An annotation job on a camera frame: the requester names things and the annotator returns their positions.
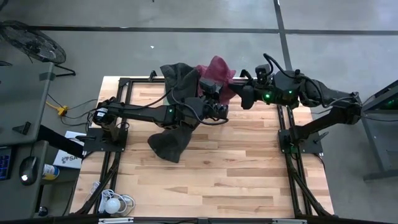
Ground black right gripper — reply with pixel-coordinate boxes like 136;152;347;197
228;79;275;111

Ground dark grey baseball cap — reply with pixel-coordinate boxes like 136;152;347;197
147;124;195;164
160;62;201;106

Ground grey metal stand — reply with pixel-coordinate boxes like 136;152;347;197
362;79;398;181

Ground white light bulb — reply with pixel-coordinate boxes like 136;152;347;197
104;197;122;215

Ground white printed cardboard box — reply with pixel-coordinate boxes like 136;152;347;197
52;130;85;170

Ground black diagonal beam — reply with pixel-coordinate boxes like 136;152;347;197
37;124;85;159

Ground white and yellow can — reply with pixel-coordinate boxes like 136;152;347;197
42;164;60;181

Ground black floor fan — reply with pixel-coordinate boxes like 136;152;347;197
0;20;77;78

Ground grey desk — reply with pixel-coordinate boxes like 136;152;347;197
0;62;55;220

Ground black wedge stand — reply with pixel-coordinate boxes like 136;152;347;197
12;121;32;136

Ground black computer mouse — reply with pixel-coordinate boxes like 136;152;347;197
19;155;40;187

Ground black keyboard blue lit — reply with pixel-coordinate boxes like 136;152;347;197
0;148;12;181

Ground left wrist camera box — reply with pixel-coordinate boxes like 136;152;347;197
198;77;223;95

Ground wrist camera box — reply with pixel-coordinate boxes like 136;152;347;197
254;63;272;79
198;77;223;95

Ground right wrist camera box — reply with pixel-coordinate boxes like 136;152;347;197
254;63;272;79

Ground black aluminium table frame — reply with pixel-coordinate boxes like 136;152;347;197
74;76;335;218

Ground black rail with silver brackets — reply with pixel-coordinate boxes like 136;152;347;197
71;213;398;224

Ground white cable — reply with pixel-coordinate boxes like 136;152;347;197
90;181;136;216

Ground yellow extension cord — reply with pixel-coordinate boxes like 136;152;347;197
45;100;70;116

